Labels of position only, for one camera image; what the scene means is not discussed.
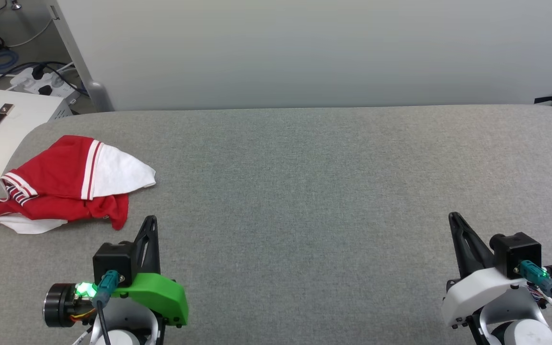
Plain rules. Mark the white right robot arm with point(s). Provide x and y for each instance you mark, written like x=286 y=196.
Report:
x=520 y=330

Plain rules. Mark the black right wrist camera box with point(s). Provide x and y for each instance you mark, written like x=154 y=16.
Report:
x=518 y=251

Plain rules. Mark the red and white basketball jersey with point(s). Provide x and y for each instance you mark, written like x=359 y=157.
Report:
x=55 y=172

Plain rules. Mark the white power strip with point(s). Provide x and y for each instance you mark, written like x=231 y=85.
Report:
x=48 y=82

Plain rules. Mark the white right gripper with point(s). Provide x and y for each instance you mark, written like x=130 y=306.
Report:
x=482 y=292

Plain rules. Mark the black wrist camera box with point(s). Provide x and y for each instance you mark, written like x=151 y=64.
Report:
x=113 y=258
x=518 y=251

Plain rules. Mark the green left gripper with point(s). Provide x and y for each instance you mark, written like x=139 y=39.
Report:
x=161 y=294

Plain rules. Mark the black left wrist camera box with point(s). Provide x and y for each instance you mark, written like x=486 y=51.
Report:
x=113 y=258

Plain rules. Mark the white equipment box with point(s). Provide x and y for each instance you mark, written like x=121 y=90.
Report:
x=22 y=120

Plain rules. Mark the grey partition foot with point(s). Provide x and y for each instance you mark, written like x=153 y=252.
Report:
x=99 y=96

